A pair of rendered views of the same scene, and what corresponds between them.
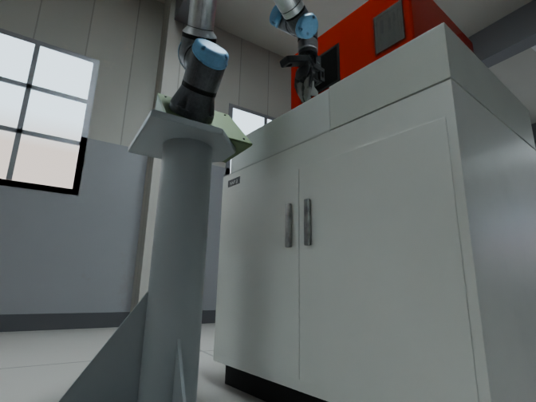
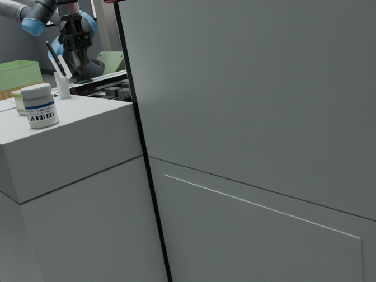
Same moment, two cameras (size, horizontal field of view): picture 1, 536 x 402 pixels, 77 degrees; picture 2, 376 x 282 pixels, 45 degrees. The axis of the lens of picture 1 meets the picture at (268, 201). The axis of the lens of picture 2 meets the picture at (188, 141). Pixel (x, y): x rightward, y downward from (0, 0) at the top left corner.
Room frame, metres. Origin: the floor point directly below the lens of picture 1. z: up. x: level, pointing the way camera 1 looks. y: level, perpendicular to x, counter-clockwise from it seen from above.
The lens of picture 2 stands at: (1.47, -1.83, 1.20)
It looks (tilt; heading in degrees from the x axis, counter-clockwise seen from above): 18 degrees down; 91
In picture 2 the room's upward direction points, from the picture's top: 9 degrees counter-clockwise
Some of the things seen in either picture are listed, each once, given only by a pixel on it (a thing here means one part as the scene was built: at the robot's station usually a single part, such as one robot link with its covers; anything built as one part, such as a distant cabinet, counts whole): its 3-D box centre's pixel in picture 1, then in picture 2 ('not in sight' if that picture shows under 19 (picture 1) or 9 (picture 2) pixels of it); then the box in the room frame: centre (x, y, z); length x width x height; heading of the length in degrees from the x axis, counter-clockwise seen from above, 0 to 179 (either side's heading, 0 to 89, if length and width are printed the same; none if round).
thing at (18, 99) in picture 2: not in sight; (32, 100); (1.03, -0.58, 1.00); 0.07 x 0.07 x 0.07; 46
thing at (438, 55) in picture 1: (435, 119); (32, 133); (0.99, -0.53, 0.89); 0.62 x 0.35 x 0.14; 128
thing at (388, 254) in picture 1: (361, 274); (144, 231); (1.23, -0.34, 0.41); 0.96 x 0.64 x 0.82; 38
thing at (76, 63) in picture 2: (312, 92); (77, 62); (1.08, -0.15, 1.04); 0.06 x 0.03 x 0.09; 129
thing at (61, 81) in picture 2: not in sight; (62, 76); (1.09, -0.44, 1.03); 0.06 x 0.04 x 0.13; 128
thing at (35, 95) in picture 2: not in sight; (40, 106); (1.11, -0.76, 1.01); 0.07 x 0.07 x 0.10
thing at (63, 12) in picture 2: (307, 49); (69, 10); (1.09, -0.14, 1.23); 0.08 x 0.08 x 0.05
